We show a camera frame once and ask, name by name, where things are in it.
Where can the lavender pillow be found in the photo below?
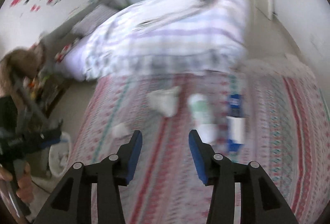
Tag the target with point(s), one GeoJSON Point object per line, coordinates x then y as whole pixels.
{"type": "Point", "coordinates": [74, 64]}

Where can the red white plush toy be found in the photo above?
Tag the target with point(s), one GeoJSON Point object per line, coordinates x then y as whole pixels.
{"type": "Point", "coordinates": [61, 55]}

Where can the dark blue carton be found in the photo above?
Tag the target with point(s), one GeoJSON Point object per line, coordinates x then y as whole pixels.
{"type": "Point", "coordinates": [236, 126]}

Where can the bedside shelf with toys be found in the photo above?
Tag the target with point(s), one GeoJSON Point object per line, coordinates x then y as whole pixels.
{"type": "Point", "coordinates": [46, 90]}

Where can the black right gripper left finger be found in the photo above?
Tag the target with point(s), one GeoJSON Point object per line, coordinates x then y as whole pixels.
{"type": "Point", "coordinates": [108, 175]}

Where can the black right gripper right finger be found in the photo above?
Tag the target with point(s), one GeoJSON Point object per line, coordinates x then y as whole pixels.
{"type": "Point", "coordinates": [214, 170]}

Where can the grey bed headboard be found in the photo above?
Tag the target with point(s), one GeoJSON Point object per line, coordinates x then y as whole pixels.
{"type": "Point", "coordinates": [51, 40]}

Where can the small white cotton ball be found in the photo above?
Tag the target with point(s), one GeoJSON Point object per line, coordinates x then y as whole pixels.
{"type": "Point", "coordinates": [120, 130]}

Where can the plaid folded blanket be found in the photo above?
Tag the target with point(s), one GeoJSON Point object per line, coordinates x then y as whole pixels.
{"type": "Point", "coordinates": [154, 37]}

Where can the checkered small pillow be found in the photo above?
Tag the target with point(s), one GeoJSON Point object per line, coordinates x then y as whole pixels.
{"type": "Point", "coordinates": [93, 20]}

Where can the white trash bin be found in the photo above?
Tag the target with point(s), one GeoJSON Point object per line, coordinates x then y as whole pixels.
{"type": "Point", "coordinates": [59, 155]}

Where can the white green bottle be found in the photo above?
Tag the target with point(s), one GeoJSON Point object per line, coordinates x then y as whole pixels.
{"type": "Point", "coordinates": [203, 118]}

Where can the person's left hand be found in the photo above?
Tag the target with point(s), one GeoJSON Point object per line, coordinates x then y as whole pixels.
{"type": "Point", "coordinates": [25, 191]}

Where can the patterned red green bedsheet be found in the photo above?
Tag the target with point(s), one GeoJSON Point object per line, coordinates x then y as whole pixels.
{"type": "Point", "coordinates": [251, 146]}

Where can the crumpled white tissue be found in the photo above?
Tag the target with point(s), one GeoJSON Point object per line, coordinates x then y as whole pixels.
{"type": "Point", "coordinates": [165, 101]}

